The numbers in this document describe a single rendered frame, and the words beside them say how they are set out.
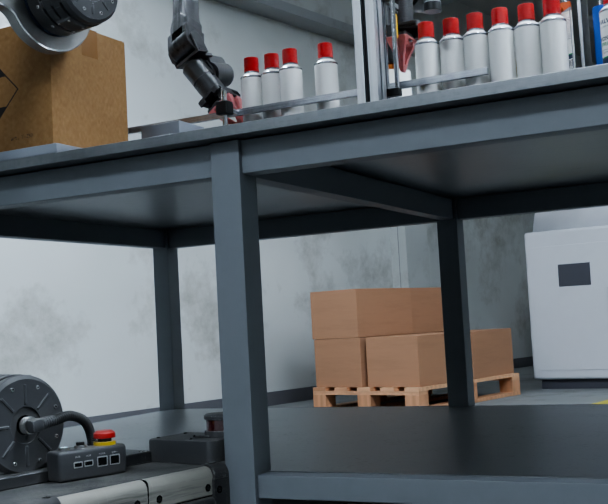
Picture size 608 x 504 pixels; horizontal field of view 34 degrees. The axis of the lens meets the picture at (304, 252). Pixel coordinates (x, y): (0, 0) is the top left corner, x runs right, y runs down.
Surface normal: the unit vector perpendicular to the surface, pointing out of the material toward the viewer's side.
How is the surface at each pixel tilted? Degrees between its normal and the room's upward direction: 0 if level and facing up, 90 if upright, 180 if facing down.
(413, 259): 90
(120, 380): 90
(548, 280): 90
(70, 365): 90
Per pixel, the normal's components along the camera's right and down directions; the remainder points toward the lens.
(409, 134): -0.46, -0.04
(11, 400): 0.79, -0.08
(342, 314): -0.68, -0.02
